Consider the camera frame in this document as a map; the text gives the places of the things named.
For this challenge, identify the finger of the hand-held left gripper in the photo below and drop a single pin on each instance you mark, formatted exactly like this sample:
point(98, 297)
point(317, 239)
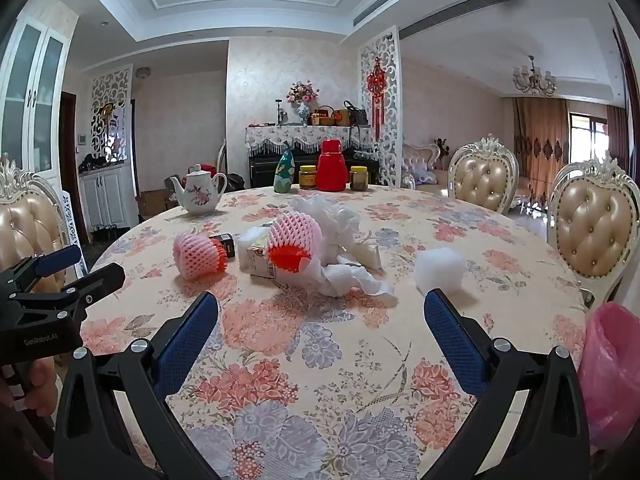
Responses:
point(55, 260)
point(100, 280)

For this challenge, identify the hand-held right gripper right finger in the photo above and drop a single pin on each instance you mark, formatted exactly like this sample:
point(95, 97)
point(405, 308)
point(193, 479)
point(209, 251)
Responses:
point(455, 345)

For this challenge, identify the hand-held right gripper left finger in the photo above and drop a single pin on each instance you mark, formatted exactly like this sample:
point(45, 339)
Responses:
point(185, 340)

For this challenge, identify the white foam block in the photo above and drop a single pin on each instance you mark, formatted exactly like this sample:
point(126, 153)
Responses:
point(440, 270)

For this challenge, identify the pink plastic bag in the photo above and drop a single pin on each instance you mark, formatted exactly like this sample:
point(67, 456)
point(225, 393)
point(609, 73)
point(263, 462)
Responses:
point(610, 375)

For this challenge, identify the person's left hand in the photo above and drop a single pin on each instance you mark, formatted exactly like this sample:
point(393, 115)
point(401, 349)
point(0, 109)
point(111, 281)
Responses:
point(42, 382)

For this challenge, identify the beige tufted dining chair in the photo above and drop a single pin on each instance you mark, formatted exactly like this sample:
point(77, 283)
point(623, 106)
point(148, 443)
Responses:
point(482, 180)
point(25, 225)
point(590, 220)

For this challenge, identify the low white cabinet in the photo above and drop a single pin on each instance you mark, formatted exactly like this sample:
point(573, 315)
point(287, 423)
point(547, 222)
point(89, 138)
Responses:
point(105, 195)

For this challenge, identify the small pink foam fruit net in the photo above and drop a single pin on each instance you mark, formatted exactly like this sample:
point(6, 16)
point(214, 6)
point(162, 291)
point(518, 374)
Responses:
point(195, 255)

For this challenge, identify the cardboard box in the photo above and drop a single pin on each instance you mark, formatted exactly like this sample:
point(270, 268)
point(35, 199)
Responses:
point(152, 202)

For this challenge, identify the small black box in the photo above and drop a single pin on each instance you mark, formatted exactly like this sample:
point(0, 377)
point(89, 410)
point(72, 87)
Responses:
point(222, 245)

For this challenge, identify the white paper carton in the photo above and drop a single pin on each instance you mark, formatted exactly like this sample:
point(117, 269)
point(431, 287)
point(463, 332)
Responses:
point(252, 260)

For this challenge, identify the crumpled white tissue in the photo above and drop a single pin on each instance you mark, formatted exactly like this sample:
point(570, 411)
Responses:
point(350, 277)

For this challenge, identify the white floral teapot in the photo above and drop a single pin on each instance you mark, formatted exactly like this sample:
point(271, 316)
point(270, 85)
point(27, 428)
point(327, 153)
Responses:
point(200, 192)

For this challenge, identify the floral tablecloth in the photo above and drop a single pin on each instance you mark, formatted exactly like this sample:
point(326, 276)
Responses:
point(320, 360)

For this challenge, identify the large pink foam fruit net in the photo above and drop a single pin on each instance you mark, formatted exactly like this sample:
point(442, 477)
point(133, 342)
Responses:
point(295, 235)

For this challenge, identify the red gift box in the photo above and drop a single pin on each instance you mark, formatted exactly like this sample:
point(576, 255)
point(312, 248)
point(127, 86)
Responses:
point(210, 169)

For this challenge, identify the white glass-door cabinet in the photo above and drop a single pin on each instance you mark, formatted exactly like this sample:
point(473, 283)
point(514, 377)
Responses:
point(45, 85)

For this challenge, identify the crumpled white plastic bag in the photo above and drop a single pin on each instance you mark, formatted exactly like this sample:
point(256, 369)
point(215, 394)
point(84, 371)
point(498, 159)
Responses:
point(330, 220)

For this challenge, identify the white lattice screen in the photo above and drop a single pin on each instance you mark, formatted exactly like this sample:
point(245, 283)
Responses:
point(391, 125)
point(117, 90)

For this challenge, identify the black piano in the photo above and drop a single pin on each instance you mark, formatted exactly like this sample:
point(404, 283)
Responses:
point(262, 170)

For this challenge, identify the pale tufted sofa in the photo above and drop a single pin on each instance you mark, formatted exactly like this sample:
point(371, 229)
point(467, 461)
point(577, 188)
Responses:
point(420, 157)

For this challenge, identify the glass jar yellow lid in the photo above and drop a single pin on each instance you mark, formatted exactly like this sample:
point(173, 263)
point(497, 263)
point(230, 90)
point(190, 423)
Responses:
point(308, 178)
point(359, 179)

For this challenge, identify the green painted bottle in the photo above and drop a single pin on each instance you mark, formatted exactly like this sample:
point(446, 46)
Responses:
point(285, 172)

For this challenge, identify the red thermos jug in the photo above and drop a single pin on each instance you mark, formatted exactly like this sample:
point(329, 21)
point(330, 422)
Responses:
point(331, 167)

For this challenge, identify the brown patterned curtain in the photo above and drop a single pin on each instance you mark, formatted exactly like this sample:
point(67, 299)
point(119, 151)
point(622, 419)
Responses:
point(542, 145)

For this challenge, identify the floral fringed piano cover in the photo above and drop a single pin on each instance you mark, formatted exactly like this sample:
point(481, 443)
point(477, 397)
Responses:
point(300, 135)

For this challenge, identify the window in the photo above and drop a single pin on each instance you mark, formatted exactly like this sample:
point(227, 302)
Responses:
point(587, 140)

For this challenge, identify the black handbag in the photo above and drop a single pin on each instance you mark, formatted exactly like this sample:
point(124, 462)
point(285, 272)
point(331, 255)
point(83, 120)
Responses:
point(356, 115)

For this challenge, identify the plain brown curtain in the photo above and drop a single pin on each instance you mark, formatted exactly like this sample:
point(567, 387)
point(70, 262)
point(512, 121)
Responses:
point(617, 140)

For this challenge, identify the vase of pink flowers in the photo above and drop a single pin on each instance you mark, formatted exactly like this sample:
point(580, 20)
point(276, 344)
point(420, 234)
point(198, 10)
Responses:
point(303, 105)

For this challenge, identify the chandelier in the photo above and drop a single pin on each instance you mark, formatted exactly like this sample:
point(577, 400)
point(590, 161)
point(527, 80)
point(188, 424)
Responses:
point(534, 80)

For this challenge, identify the ceiling air vent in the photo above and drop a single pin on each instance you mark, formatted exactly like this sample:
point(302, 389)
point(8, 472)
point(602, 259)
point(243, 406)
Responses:
point(450, 2)

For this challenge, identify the red knot wall hanging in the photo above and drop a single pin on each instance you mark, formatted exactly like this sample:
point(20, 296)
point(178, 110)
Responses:
point(375, 82)

